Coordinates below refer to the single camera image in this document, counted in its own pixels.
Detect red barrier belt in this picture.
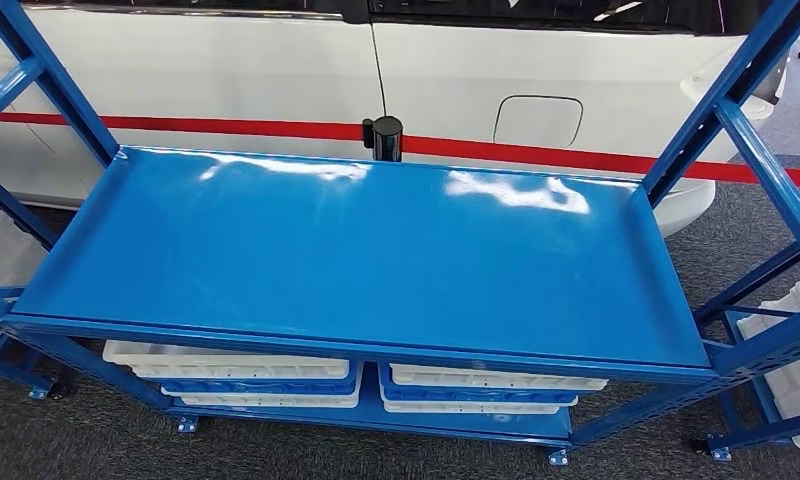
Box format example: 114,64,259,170
401,134,800,190
0,112,365,142

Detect white car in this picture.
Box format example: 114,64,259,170
0,0,789,238

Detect black barrier post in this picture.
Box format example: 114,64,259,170
362,115,405,164

